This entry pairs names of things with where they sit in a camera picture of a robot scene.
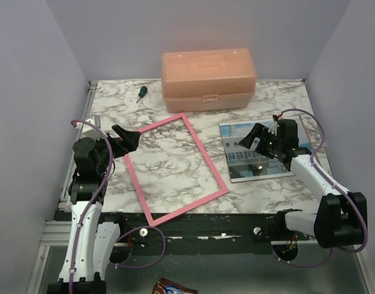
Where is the pink wooden picture frame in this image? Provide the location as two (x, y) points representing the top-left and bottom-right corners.
(124, 113), (229, 227)

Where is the green handled screwdriver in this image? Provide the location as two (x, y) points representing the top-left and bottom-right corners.
(137, 86), (148, 103)

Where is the brown snack wrapper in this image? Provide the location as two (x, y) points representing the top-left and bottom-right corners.
(151, 277), (198, 294)

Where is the orange translucent plastic toolbox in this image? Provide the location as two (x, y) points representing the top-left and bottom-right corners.
(161, 48), (257, 113)

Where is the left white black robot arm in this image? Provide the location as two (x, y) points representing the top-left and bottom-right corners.
(47, 125), (141, 293)

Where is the building photo print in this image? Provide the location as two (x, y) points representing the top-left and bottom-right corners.
(218, 115), (324, 184)

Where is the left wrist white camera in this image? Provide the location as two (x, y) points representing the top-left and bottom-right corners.
(81, 115), (101, 139)

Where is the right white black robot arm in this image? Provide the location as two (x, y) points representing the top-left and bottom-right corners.
(238, 119), (368, 249)

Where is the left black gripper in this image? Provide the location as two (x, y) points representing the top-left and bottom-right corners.
(89, 124), (141, 175)

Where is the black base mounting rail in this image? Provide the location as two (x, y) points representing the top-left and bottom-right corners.
(113, 214), (308, 256)

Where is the aluminium extrusion rail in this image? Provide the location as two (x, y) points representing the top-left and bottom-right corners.
(25, 82), (98, 294)

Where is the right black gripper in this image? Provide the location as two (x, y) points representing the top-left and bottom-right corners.
(239, 122), (283, 159)

